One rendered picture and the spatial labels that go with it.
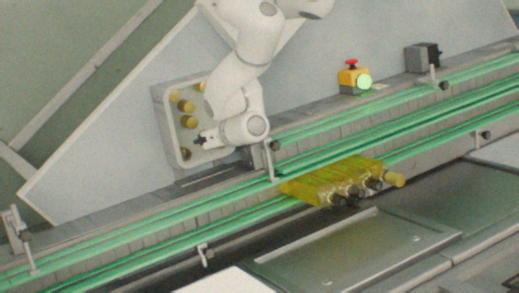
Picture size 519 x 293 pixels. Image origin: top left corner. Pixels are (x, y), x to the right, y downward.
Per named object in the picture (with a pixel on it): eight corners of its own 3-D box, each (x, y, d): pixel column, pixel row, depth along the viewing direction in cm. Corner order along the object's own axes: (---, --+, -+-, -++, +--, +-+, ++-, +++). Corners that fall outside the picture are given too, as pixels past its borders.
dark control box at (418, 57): (405, 70, 233) (423, 72, 226) (402, 46, 230) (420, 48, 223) (424, 65, 237) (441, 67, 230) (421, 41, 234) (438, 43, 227)
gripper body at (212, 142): (221, 151, 171) (203, 155, 180) (257, 140, 176) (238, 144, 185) (211, 121, 170) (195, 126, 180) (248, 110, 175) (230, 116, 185)
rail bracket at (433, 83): (411, 87, 219) (442, 92, 208) (409, 64, 216) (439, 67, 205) (421, 83, 221) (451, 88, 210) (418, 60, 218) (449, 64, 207)
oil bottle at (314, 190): (280, 192, 198) (324, 210, 181) (277, 173, 197) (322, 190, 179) (297, 186, 201) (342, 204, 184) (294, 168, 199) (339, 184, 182)
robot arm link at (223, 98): (260, 29, 153) (241, 86, 171) (209, 45, 147) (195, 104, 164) (282, 57, 151) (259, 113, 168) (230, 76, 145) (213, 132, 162)
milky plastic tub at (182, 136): (168, 165, 192) (181, 171, 185) (149, 85, 184) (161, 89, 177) (223, 146, 200) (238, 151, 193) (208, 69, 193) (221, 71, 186)
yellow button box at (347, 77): (339, 92, 219) (354, 95, 213) (335, 69, 217) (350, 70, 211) (357, 86, 223) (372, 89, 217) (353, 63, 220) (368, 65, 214)
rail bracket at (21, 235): (8, 254, 169) (30, 285, 151) (-13, 191, 164) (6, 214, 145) (27, 247, 171) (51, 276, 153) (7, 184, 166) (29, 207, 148)
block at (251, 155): (241, 166, 197) (253, 171, 192) (234, 133, 194) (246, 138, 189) (252, 162, 199) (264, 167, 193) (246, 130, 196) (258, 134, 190)
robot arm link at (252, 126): (225, 83, 159) (260, 70, 163) (208, 91, 168) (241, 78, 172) (249, 146, 161) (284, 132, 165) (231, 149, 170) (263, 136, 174)
